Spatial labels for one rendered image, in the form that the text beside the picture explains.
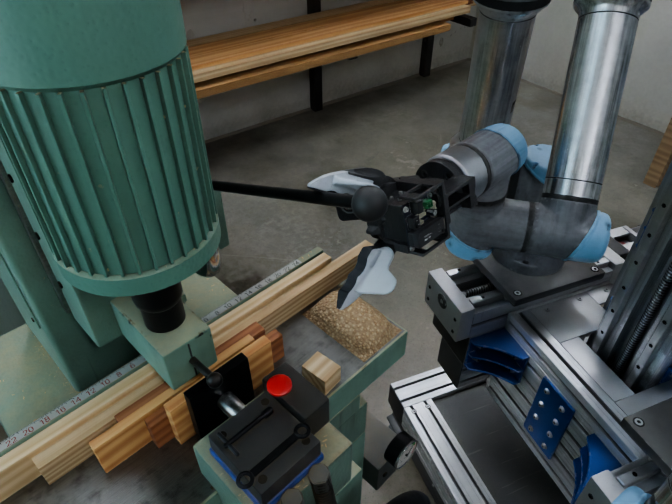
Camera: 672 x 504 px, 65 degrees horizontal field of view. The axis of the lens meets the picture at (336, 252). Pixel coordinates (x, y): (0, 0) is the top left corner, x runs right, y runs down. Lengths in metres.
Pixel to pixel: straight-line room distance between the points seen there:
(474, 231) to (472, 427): 0.92
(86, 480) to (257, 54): 2.32
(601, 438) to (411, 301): 1.24
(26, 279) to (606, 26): 0.84
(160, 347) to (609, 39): 0.70
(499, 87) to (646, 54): 2.96
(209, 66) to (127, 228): 2.22
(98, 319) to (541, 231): 0.62
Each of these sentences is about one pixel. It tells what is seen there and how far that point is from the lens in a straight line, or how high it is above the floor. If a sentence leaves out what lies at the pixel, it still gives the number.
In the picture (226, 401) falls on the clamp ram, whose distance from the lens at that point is 0.71.
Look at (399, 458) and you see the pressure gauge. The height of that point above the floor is 0.68.
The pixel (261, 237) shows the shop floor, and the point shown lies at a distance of 2.50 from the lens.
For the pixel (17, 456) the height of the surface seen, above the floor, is 0.95.
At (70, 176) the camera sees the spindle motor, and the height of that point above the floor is 1.31.
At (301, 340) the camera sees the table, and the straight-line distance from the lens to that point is 0.84.
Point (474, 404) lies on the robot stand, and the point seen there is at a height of 0.21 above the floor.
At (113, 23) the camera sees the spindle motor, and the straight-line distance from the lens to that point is 0.44.
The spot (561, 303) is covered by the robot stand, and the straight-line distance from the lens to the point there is 1.24.
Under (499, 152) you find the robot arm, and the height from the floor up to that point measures 1.20.
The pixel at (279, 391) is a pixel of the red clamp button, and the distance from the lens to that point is 0.63.
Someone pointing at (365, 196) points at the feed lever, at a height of 1.27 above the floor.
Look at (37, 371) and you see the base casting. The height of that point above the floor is 0.80.
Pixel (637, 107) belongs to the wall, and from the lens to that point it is 3.94.
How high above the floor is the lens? 1.54
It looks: 40 degrees down
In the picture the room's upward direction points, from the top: straight up
